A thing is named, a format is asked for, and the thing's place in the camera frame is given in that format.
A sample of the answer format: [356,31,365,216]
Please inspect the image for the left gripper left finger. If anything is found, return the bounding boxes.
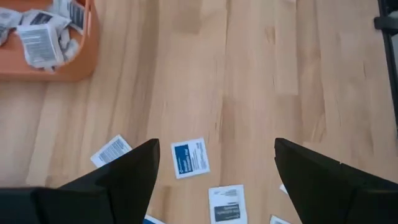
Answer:
[0,139,161,224]

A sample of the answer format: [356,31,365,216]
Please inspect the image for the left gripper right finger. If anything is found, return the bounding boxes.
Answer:
[275,138,398,224]

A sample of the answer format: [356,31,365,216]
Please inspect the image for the white blue alcohol pad packet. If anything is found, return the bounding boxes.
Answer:
[142,214,167,224]
[170,137,211,180]
[90,134,134,169]

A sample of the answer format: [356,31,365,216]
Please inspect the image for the packets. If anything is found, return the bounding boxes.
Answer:
[16,24,65,68]

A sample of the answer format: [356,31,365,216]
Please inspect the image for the orange plastic bin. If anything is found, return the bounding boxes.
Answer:
[0,0,100,83]

